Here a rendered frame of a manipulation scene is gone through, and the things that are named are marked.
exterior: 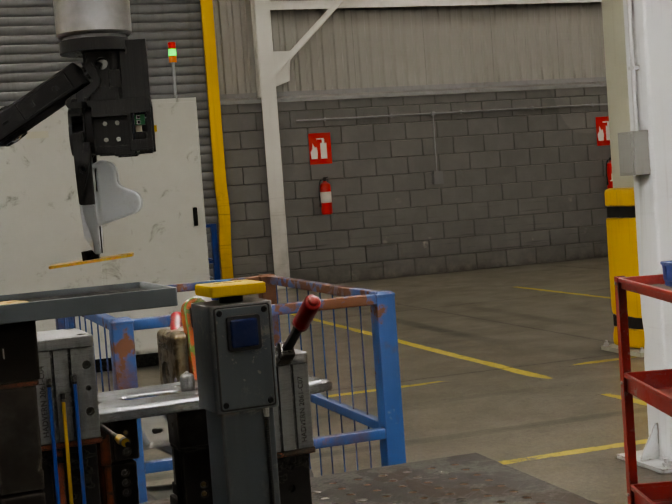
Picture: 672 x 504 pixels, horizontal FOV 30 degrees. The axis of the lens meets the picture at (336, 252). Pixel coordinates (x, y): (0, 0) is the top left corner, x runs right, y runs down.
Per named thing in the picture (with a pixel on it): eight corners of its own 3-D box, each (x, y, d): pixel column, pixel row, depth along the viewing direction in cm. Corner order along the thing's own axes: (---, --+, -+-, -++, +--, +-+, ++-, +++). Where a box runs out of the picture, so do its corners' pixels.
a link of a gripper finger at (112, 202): (144, 249, 124) (136, 156, 124) (83, 254, 123) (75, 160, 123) (145, 250, 127) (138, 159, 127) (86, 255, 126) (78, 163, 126)
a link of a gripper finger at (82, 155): (93, 203, 122) (86, 113, 122) (77, 204, 122) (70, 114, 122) (98, 206, 126) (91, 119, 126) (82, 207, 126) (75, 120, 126)
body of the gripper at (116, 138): (154, 156, 123) (143, 33, 123) (65, 162, 122) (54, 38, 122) (156, 158, 131) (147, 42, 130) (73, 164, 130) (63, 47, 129)
